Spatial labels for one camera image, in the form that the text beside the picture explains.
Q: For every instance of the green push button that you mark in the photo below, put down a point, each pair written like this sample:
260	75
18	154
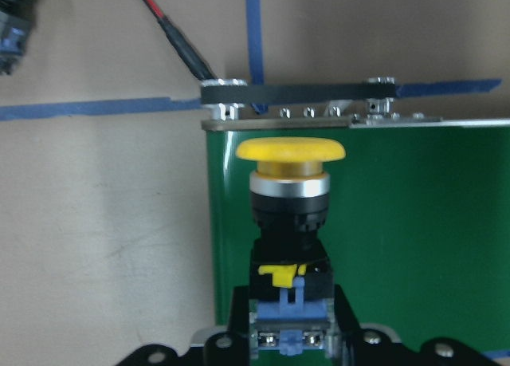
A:
18	18

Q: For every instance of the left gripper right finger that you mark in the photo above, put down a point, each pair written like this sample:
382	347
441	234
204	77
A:
349	343

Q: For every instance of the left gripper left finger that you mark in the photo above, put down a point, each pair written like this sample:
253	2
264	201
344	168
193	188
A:
231	346

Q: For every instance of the green conveyor belt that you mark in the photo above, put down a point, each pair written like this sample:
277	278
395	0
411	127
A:
418	223

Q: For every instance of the yellow push button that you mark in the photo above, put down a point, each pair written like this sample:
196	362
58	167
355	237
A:
291	291

